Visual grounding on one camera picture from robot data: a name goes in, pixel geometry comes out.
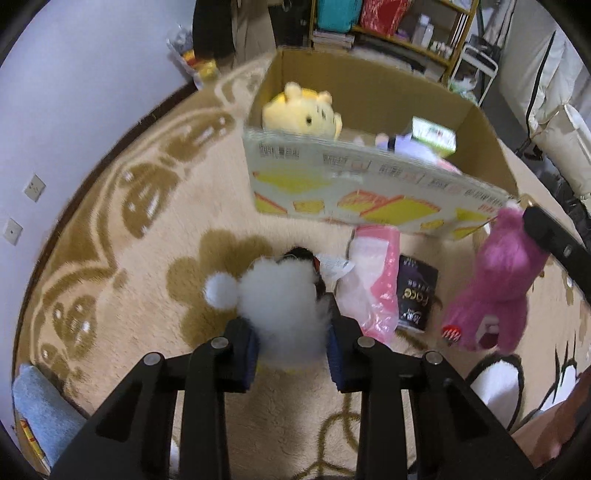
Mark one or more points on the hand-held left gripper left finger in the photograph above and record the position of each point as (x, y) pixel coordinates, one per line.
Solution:
(249, 355)

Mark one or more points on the white metal cart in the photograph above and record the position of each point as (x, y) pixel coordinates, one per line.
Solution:
(478, 67)

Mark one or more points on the clear bag of plush toys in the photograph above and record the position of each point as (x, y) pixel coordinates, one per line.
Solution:
(194, 57)

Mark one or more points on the white fluffy plush toy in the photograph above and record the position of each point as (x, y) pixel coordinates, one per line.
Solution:
(286, 304)

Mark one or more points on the light blue cloth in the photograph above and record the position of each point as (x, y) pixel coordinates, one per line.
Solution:
(46, 410)

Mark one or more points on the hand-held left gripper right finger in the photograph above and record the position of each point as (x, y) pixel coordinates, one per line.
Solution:
(336, 364)

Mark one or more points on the teal bag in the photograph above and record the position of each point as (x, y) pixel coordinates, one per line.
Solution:
(337, 14)

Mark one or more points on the pink plastic packet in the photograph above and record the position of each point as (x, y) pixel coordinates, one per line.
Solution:
(374, 281)

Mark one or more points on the stack of books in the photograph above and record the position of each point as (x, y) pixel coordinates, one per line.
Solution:
(332, 39)

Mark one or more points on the beige coat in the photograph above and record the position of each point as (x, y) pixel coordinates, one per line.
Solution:
(249, 27)

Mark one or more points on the person's leg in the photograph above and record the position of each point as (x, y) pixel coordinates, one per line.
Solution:
(554, 429)

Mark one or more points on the wooden shelf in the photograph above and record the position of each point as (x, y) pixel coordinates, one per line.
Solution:
(457, 41)

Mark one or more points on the printed cardboard box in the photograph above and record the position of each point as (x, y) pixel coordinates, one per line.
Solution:
(369, 184)

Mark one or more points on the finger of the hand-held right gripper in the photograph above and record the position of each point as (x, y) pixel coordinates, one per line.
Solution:
(554, 240)

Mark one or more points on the black packet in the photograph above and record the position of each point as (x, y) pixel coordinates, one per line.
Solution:
(415, 295)

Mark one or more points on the white folded duvet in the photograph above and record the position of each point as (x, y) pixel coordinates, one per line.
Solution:
(554, 92)

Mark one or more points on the green tissue pack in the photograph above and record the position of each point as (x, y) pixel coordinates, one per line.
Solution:
(434, 134)

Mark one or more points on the yellow dog plush toy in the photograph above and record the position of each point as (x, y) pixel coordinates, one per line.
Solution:
(300, 113)

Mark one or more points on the pink bear plush toy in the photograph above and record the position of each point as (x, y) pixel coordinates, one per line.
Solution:
(494, 286)

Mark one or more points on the red patterned bag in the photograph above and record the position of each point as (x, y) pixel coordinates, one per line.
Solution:
(383, 16)

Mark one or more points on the purple and white plush toy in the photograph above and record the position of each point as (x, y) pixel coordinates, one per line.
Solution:
(406, 145)

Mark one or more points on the white wall socket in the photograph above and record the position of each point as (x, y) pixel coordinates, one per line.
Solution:
(13, 231)
(34, 188)

